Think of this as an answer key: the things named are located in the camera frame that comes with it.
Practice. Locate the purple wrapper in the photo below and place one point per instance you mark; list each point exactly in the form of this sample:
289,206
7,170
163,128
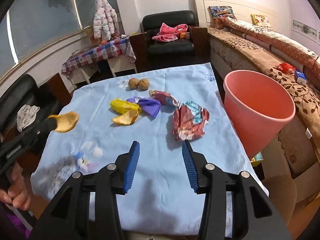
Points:
148,105

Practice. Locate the yellow foam net sleeve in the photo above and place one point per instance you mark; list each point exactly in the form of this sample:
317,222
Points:
122,107

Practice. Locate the right walnut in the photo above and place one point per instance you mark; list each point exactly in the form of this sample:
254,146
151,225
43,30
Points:
144,84

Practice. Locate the red teal wrapper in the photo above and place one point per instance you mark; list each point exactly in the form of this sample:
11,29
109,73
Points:
189,120

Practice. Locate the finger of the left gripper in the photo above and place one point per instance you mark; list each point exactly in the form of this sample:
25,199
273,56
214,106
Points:
35,132
13,150

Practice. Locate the pink plastic bucket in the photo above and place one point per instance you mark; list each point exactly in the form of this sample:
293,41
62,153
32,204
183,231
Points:
258,107

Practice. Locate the bed with brown blanket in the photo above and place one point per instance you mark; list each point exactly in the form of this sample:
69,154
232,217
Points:
233,50

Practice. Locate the orange box on armchair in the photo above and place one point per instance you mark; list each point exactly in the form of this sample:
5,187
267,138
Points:
184,35

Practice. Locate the maroon snack wrapper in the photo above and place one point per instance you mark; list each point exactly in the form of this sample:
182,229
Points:
164,98

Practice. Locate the cardboard box under bucket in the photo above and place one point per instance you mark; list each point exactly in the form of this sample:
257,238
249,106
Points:
256,160

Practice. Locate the person's left hand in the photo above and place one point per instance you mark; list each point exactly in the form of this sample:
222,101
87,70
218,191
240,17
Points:
17,195

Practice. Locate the blue tissue pack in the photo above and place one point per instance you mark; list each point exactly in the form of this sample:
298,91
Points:
300,78

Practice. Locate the yellow floral pillow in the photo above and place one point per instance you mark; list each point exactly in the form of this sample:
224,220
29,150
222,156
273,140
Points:
261,21

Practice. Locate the pink garment on armchair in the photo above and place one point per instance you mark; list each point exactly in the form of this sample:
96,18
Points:
168,34

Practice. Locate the pink puffer jacket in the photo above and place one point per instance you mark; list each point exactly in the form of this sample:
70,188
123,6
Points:
105,22

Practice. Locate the white cloth on sofa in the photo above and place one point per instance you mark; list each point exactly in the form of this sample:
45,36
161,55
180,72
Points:
26,116

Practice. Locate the walnut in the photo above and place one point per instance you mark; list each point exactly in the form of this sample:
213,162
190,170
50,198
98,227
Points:
133,83
144,84

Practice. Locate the polka dot floral quilt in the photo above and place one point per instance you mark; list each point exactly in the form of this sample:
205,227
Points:
290,47

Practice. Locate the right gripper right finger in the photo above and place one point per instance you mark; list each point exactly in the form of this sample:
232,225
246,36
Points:
253,214

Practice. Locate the black sofa at left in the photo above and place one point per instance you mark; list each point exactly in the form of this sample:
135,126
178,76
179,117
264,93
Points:
50,97

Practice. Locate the white side table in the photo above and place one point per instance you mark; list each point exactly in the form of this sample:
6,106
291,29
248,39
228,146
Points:
102,70

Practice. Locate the light blue floral cloth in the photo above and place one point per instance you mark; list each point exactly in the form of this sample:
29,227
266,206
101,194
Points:
160,201

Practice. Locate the black leather armchair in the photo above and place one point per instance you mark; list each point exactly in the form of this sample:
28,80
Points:
152,55

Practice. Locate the white wardrobe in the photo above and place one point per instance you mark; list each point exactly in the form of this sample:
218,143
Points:
305,24

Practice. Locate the colourful patterned pillow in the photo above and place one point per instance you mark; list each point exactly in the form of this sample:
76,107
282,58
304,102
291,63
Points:
219,13

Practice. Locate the left walnut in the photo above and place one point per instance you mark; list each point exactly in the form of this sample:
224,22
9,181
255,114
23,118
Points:
133,83

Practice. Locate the red snack bag on bed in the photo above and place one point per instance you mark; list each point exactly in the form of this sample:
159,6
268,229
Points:
286,68

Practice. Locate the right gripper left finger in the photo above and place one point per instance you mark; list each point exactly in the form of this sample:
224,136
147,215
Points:
66,216

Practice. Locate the plaid tablecloth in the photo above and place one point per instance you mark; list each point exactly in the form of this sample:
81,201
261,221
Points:
110,50

